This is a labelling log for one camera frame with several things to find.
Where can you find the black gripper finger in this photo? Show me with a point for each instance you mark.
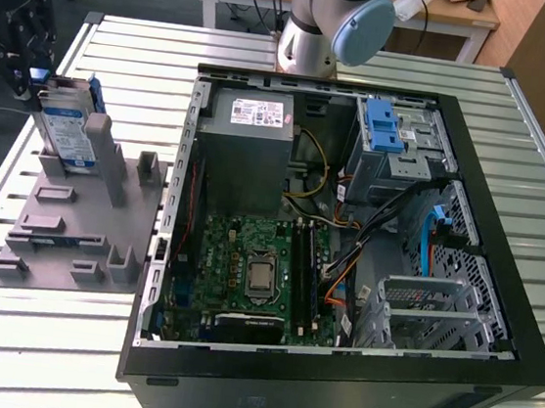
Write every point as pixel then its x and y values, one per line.
pixel 44 25
pixel 21 57

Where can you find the hard disk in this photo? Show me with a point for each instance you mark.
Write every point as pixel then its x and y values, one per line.
pixel 66 136

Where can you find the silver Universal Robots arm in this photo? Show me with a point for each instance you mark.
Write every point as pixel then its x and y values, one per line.
pixel 305 45

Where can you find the grey parts rack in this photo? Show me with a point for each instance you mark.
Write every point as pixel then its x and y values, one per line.
pixel 83 222

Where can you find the grey power supply unit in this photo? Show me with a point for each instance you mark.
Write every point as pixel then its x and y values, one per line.
pixel 242 171

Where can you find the green motherboard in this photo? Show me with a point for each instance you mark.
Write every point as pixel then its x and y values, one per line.
pixel 249 231

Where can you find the silver CPU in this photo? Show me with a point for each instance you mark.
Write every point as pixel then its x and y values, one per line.
pixel 259 276

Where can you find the black graphics card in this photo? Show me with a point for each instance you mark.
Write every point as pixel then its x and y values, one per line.
pixel 248 329

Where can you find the blue plastic drive latch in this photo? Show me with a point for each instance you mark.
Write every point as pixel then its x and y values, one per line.
pixel 383 138

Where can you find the RAM stick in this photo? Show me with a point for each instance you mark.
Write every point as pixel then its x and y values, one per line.
pixel 313 277

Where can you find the white plastic tube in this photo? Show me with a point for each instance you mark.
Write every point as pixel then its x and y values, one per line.
pixel 416 1

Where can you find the metal optical drive cage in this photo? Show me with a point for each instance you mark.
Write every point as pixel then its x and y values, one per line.
pixel 404 167

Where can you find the black PC case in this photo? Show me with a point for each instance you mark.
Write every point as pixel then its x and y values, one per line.
pixel 280 397

